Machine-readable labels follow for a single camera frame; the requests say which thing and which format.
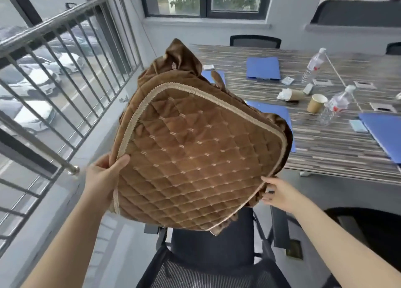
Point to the person's right hand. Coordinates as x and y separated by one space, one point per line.
282 195

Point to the steel railing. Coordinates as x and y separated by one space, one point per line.
62 16

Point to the person's right forearm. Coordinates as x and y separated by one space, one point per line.
344 250

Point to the striped wooden table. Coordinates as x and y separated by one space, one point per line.
329 153

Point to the brass floor socket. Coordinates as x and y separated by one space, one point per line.
294 250

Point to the black office chair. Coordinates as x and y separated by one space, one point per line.
255 42
385 231
213 244
394 48

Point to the person's left hand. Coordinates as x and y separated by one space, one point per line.
100 184

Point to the brown paper cup with tissue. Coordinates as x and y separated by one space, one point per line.
293 95

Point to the small tissue packet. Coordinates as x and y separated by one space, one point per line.
358 126
208 67
287 80

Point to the person's left forearm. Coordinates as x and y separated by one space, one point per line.
69 244

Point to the small grey metal wedge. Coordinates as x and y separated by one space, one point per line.
308 89

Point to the brown quilted cushion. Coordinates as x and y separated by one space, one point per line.
200 153

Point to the clear plastic water bottle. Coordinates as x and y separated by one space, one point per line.
336 104
313 65

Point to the dark grey panel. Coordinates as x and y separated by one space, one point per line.
357 13

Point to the white parked car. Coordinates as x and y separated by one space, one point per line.
65 62
28 115
37 81

